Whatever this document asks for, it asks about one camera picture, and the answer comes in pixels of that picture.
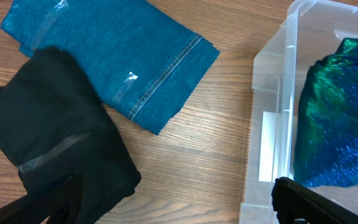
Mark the clear plastic storage bin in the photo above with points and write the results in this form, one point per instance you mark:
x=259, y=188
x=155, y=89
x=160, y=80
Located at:
x=312, y=30

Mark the white paper label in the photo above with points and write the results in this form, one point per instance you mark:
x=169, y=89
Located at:
x=268, y=164

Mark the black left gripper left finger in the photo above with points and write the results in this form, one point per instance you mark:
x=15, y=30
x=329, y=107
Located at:
x=59, y=202

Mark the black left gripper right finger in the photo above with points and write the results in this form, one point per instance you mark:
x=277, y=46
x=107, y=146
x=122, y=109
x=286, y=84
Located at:
x=295, y=203

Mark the blue sequin cloth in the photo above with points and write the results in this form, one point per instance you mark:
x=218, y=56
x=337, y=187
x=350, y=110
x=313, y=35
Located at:
x=326, y=148

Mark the black folded cloth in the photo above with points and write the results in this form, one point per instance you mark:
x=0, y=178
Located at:
x=53, y=124

